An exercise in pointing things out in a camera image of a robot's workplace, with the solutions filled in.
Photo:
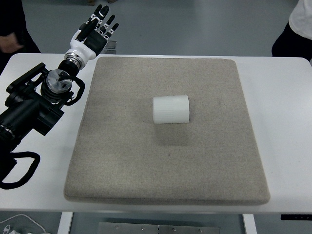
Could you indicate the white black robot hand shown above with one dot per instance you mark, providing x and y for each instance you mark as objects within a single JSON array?
[{"x": 86, "y": 47}]

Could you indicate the white ribbed cup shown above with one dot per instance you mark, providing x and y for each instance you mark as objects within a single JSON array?
[{"x": 171, "y": 109}]

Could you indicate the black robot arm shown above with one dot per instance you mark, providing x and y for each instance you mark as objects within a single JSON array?
[{"x": 36, "y": 98}]

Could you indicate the clear acrylic block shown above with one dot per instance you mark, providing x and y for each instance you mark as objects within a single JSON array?
[{"x": 110, "y": 48}]

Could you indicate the person in black clothes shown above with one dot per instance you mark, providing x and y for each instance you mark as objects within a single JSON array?
[{"x": 14, "y": 36}]

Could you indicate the beige felt mat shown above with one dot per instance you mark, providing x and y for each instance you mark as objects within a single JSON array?
[{"x": 122, "y": 157}]

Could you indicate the person in white shirt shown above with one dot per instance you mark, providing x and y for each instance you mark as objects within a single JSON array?
[{"x": 296, "y": 38}]

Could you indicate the metal plate under table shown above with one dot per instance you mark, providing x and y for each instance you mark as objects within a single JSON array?
[{"x": 128, "y": 228}]

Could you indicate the black table control panel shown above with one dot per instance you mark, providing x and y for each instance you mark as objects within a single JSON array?
[{"x": 296, "y": 217}]

